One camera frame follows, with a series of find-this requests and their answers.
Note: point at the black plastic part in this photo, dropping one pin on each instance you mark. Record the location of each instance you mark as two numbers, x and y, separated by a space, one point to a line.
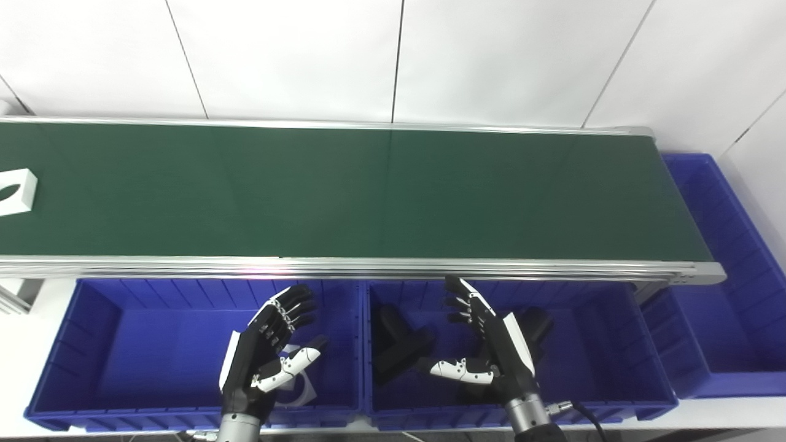
539 328
396 347

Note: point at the aluminium conveyor support leg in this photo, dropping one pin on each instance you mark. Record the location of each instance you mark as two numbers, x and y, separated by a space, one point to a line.
649 291
15 294

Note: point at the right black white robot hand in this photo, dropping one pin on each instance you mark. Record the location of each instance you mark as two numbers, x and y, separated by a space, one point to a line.
506 356

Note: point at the white square part round hole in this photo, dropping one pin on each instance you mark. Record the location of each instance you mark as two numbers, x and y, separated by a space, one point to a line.
18 196
305 393

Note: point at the blue plastic bin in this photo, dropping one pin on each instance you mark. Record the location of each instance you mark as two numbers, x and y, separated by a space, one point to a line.
159 350
731 319
589 356

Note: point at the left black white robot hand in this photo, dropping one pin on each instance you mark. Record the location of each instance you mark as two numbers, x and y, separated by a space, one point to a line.
252 356

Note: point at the green conveyor belt aluminium frame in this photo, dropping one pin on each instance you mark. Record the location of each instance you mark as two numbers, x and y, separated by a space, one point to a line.
368 196

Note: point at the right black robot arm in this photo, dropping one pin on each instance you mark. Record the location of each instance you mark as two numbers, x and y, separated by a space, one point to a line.
529 420

